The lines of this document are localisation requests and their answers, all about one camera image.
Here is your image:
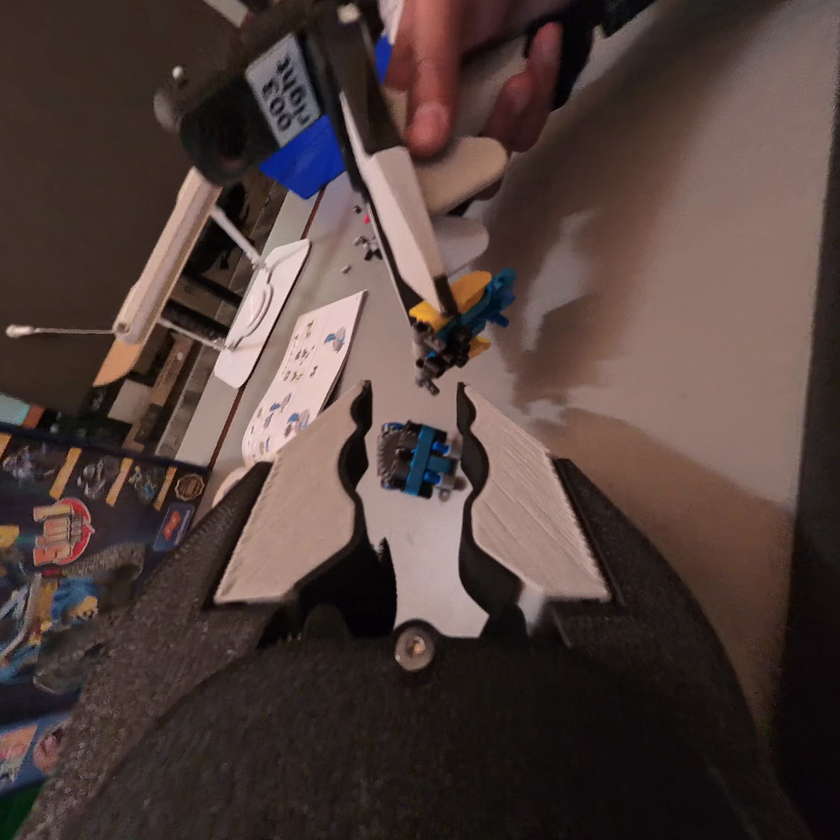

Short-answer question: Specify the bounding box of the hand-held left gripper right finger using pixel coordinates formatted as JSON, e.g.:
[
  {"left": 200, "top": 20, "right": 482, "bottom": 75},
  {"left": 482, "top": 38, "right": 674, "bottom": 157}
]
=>
[{"left": 456, "top": 382, "right": 614, "bottom": 631}]

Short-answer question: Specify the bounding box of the dark blue toy set box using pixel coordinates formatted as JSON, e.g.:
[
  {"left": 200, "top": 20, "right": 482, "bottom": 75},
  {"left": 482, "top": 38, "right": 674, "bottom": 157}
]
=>
[{"left": 0, "top": 423, "right": 211, "bottom": 798}]

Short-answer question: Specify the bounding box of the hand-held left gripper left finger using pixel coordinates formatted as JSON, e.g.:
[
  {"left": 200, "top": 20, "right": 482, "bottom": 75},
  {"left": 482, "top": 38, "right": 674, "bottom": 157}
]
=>
[{"left": 211, "top": 379, "right": 374, "bottom": 605}]

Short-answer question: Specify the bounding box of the blue yellow brick assembly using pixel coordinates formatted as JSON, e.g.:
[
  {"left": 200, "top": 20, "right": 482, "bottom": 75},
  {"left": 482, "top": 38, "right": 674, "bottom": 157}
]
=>
[{"left": 408, "top": 268, "right": 518, "bottom": 395}]

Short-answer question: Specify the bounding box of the person's right hand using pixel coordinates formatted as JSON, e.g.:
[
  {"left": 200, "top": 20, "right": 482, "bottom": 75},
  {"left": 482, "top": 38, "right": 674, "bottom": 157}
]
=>
[{"left": 386, "top": 0, "right": 573, "bottom": 160}]

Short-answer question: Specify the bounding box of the pile of loose brick pieces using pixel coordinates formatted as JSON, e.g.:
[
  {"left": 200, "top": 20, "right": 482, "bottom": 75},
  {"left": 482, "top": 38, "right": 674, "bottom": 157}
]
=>
[{"left": 340, "top": 205, "right": 385, "bottom": 273}]

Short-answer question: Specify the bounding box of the open instruction booklet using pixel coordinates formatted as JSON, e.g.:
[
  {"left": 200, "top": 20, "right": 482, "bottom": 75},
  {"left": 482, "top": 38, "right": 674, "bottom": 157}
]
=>
[{"left": 241, "top": 290, "right": 368, "bottom": 463}]

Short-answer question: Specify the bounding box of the blue plastic bin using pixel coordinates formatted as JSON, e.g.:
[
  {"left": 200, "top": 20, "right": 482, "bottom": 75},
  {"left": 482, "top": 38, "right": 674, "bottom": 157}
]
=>
[{"left": 259, "top": 115, "right": 349, "bottom": 201}]

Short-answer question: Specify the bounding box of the black partition panel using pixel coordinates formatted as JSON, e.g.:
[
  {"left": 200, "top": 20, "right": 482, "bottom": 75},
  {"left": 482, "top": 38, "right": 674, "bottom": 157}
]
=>
[{"left": 0, "top": 0, "right": 290, "bottom": 421}]

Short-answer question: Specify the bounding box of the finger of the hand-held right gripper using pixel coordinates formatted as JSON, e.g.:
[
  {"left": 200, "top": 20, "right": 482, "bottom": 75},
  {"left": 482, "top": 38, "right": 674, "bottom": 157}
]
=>
[{"left": 338, "top": 98, "right": 457, "bottom": 319}]

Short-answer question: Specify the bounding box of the white desk lamp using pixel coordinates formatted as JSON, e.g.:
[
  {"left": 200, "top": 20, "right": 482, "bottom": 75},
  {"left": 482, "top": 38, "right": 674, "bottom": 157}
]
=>
[{"left": 5, "top": 167, "right": 312, "bottom": 389}]

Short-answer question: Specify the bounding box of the black blue gear brick assembly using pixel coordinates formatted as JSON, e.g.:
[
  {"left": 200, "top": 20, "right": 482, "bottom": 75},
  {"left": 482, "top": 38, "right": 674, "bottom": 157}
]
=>
[{"left": 377, "top": 420, "right": 468, "bottom": 503}]

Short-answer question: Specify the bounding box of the green plastic bin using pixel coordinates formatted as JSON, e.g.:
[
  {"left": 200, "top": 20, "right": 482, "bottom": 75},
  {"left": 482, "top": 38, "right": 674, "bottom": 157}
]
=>
[{"left": 0, "top": 784, "right": 50, "bottom": 840}]

